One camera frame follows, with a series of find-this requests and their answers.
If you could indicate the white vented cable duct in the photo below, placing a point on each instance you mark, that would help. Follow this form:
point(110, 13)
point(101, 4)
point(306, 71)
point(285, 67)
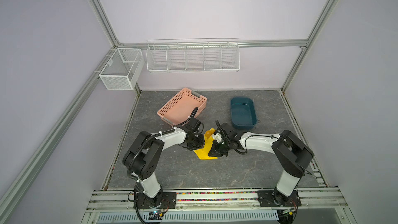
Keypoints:
point(174, 217)

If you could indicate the yellow plastic spoon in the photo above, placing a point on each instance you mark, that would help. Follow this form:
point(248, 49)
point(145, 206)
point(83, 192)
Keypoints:
point(208, 134)

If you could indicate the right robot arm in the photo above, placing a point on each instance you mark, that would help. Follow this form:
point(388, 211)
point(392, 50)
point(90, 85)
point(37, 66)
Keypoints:
point(291, 152)

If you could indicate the yellow paper napkin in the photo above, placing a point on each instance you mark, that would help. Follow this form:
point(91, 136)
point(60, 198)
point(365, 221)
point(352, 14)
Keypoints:
point(202, 154)

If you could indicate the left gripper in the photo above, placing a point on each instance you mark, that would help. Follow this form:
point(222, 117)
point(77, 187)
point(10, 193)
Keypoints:
point(200, 145)

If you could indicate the teal plastic tray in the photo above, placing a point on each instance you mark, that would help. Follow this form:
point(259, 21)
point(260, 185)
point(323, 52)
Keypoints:
point(243, 113)

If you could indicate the white mesh wall box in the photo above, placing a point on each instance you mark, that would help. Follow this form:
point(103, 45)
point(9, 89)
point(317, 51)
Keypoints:
point(123, 69)

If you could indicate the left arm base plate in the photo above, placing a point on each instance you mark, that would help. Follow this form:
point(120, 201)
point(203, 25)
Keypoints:
point(165, 200)

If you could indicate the pink plastic basket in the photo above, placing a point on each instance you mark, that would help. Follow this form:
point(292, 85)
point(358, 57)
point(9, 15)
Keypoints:
point(181, 105)

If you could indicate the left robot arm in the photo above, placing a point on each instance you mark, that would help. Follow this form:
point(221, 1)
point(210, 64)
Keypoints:
point(142, 158)

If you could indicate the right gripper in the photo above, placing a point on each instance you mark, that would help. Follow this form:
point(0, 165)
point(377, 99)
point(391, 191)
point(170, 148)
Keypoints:
point(215, 152)

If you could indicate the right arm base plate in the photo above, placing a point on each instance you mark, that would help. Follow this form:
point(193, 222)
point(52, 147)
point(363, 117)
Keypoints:
point(271, 198)

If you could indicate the white wire wall rack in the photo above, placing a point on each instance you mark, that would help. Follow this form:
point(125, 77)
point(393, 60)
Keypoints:
point(193, 55)

